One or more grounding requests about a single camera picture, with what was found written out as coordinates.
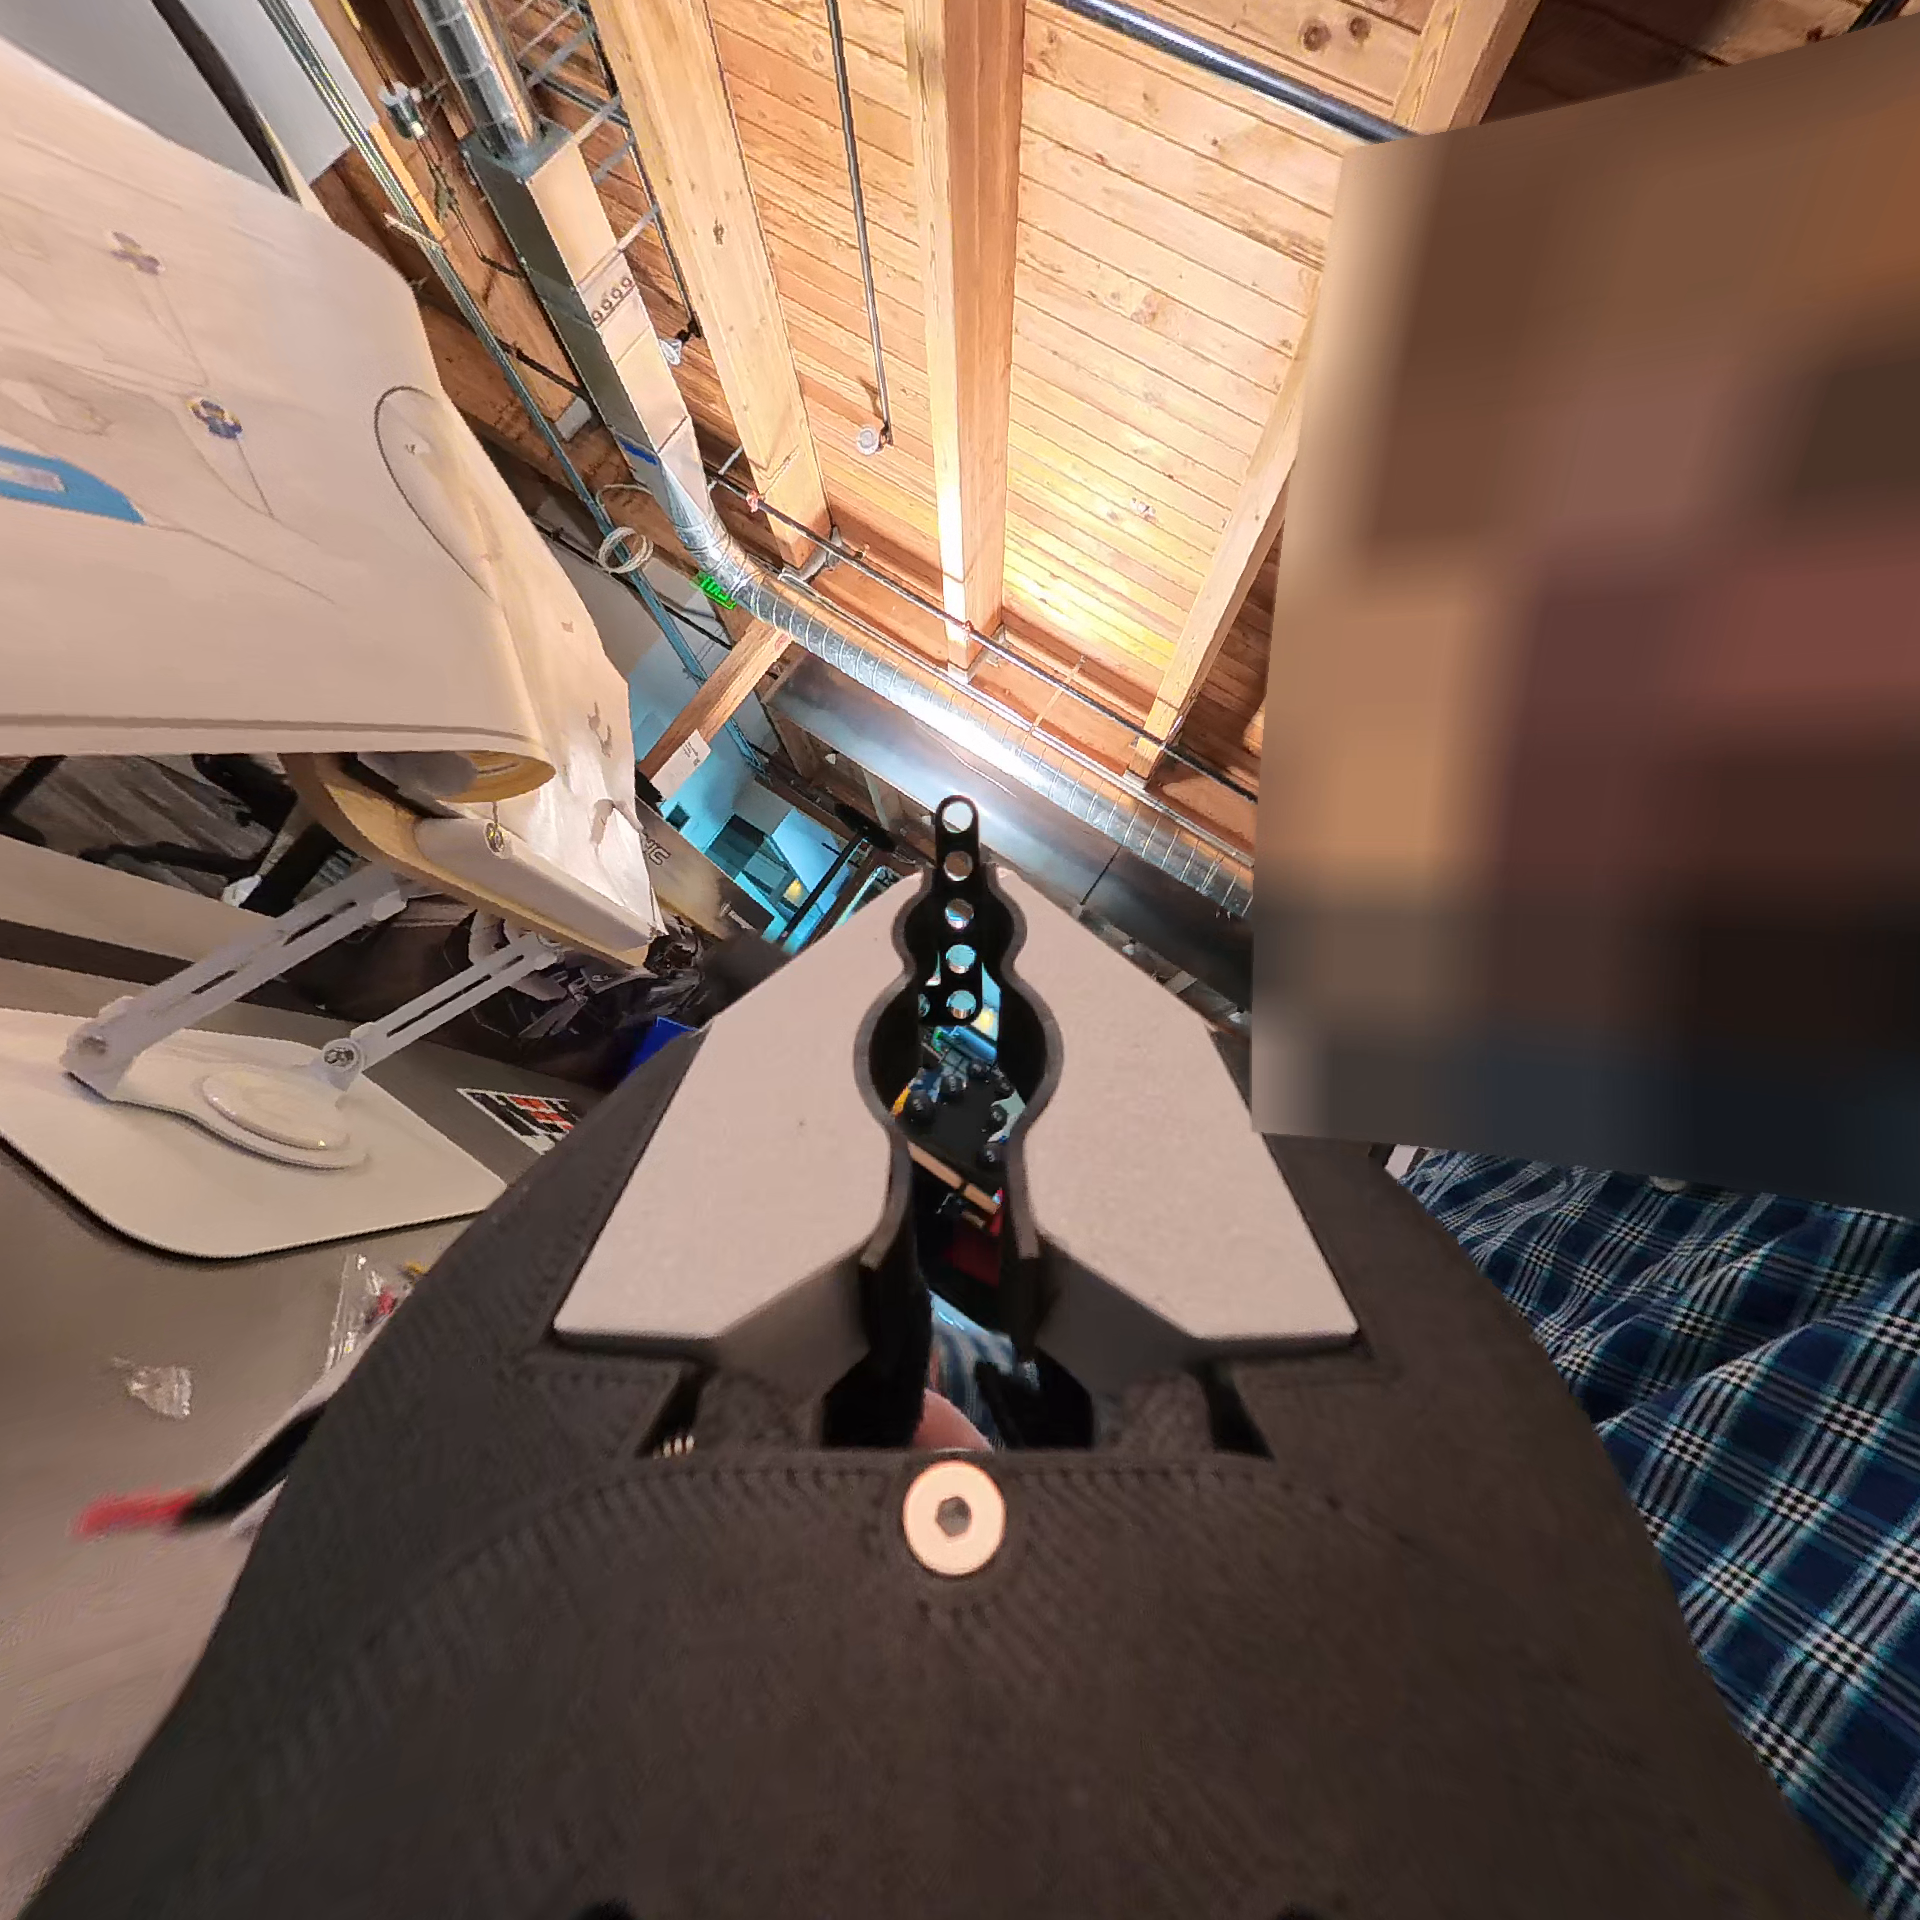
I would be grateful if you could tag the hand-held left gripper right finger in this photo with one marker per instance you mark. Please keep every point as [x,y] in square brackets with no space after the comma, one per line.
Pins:
[1154,1199]

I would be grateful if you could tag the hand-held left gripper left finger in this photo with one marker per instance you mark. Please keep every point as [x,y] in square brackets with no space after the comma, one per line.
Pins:
[749,1186]

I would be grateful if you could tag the black lego beam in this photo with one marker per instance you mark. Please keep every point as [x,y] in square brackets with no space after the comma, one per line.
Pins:
[960,865]

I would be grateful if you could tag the red lego axle black connector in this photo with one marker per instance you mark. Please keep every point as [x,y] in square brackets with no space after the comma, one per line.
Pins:
[135,1516]

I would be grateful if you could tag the lego sticker sheet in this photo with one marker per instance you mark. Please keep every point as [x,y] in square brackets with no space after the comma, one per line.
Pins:
[517,1118]

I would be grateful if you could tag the small bag of colourful lego pins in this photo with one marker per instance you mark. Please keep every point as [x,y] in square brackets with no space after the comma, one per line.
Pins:
[366,1305]

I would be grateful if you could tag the person's blue plaid shirt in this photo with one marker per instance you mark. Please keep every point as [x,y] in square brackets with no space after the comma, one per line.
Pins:
[1726,1426]

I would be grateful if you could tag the clear plastic scrap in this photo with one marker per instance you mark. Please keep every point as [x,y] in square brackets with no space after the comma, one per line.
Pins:
[155,1389]

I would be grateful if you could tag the metal ventilation duct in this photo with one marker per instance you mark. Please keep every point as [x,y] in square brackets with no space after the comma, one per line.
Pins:
[598,303]

